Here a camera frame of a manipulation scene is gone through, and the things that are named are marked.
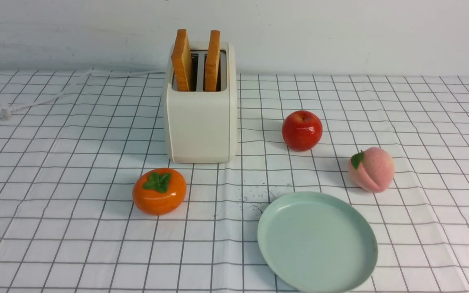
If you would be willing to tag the toast slice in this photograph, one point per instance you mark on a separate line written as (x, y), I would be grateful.
(182, 61)
(211, 66)

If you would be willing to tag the cream white two-slot toaster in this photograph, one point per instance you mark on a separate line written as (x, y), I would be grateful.
(202, 127)

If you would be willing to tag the red apple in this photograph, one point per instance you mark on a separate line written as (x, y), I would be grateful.
(301, 130)

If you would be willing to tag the orange persimmon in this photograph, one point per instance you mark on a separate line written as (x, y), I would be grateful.
(159, 191)

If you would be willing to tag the light green plate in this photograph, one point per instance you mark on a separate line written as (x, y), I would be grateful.
(317, 243)

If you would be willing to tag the pink peach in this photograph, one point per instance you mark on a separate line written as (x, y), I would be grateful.
(372, 169)

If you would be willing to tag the white checkered tablecloth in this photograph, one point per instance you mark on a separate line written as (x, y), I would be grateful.
(68, 223)

